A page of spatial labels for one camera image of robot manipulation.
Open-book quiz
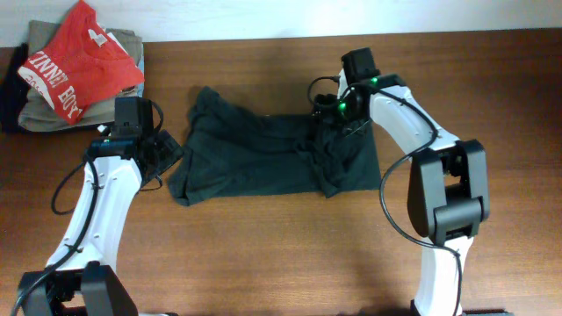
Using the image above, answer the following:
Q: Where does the dark green Nike t-shirt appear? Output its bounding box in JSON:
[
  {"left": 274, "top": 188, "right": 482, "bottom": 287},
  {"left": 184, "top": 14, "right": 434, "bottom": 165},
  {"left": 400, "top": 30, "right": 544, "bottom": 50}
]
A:
[{"left": 168, "top": 87, "right": 381, "bottom": 206}]

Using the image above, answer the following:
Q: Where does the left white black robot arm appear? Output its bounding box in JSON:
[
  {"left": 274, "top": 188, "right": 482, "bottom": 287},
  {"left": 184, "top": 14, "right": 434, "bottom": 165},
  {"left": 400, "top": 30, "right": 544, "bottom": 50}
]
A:
[{"left": 11, "top": 130, "right": 183, "bottom": 315}]

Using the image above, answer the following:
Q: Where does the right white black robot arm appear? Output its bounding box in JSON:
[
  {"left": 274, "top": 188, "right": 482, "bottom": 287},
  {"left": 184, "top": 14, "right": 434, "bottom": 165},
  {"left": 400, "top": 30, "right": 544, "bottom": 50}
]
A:
[{"left": 308, "top": 74, "right": 490, "bottom": 315}]

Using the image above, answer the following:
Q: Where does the folded light blue garment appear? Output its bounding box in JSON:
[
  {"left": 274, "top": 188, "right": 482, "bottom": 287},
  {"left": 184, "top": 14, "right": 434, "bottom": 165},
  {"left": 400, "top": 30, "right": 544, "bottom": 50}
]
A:
[{"left": 136, "top": 55, "right": 145, "bottom": 97}]

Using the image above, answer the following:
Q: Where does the red printed t-shirt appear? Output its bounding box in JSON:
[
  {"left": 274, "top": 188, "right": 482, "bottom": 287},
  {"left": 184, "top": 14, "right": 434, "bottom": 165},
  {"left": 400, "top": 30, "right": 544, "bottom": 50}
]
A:
[{"left": 18, "top": 1, "right": 144, "bottom": 125}]

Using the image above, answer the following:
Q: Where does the folded black garment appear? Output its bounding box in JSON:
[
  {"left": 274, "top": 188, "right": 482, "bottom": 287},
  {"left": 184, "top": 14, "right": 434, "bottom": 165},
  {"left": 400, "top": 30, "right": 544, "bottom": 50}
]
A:
[{"left": 1, "top": 43, "right": 114, "bottom": 133}]

